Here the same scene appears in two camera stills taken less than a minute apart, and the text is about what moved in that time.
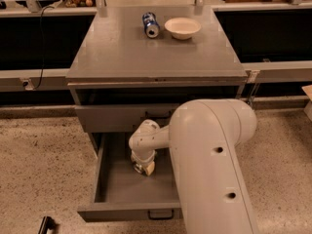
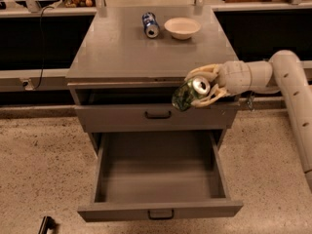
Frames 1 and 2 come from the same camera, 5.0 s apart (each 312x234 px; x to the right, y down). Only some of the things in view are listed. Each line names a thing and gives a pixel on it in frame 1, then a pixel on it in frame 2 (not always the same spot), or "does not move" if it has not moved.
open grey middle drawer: (122, 194) does not move
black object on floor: (46, 224) does not move
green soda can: (138, 168) to (189, 92)
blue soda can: (151, 24) does not move
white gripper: (144, 163) to (234, 76)
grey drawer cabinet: (136, 64) does not move
